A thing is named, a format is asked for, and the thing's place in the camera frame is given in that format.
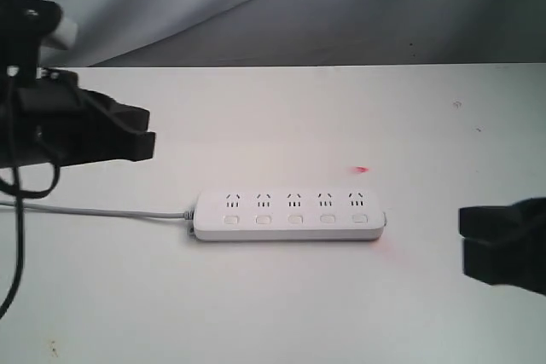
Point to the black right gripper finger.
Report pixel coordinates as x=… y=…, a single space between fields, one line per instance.
x=519 y=264
x=500 y=225

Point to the white five-outlet power strip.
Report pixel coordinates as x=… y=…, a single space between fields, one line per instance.
x=284 y=214

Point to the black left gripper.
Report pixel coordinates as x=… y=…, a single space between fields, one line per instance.
x=54 y=120

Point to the white backdrop cloth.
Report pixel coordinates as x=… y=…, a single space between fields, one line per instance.
x=301 y=32

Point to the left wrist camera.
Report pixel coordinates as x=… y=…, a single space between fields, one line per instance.
x=26 y=26

